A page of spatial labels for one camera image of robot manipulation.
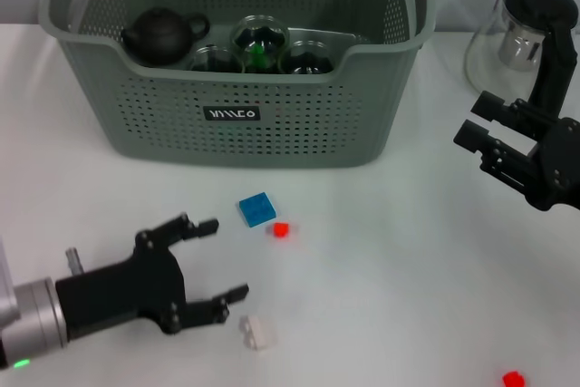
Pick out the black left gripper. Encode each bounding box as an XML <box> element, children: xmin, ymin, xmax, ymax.
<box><xmin>56</xmin><ymin>212</ymin><xmax>250</xmax><ymax>341</ymax></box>

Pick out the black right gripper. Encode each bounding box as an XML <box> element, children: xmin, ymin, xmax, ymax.
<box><xmin>453</xmin><ymin>91</ymin><xmax>580</xmax><ymax>211</ymax></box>

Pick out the blue toy brick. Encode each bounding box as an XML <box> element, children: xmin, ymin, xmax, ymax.
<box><xmin>237</xmin><ymin>191</ymin><xmax>278</xmax><ymax>228</ymax></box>

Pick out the glass teacup black base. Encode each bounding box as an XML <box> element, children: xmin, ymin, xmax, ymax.
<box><xmin>278</xmin><ymin>39</ymin><xmax>336</xmax><ymax>75</ymax></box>
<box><xmin>188</xmin><ymin>44</ymin><xmax>239</xmax><ymax>73</ymax></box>
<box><xmin>228</xmin><ymin>15</ymin><xmax>290</xmax><ymax>74</ymax></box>

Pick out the green toy brick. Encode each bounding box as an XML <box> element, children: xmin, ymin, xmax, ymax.
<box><xmin>251</xmin><ymin>42</ymin><xmax>268</xmax><ymax>72</ymax></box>

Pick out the grey perforated storage basket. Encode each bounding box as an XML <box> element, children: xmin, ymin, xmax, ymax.
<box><xmin>38</xmin><ymin>0</ymin><xmax>439</xmax><ymax>169</ymax></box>

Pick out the white studded toy brick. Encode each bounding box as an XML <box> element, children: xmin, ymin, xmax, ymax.
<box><xmin>238</xmin><ymin>314</ymin><xmax>277</xmax><ymax>352</ymax></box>

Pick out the silver left gripper stud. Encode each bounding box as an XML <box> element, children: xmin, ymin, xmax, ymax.
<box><xmin>65</xmin><ymin>247</ymin><xmax>85</xmax><ymax>276</ymax></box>

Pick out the black clay teapot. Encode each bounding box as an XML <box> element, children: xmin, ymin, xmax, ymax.
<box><xmin>120</xmin><ymin>6</ymin><xmax>211</xmax><ymax>66</ymax></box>

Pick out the glass teapot black handle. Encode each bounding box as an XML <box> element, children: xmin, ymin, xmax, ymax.
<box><xmin>462</xmin><ymin>0</ymin><xmax>580</xmax><ymax>123</ymax></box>

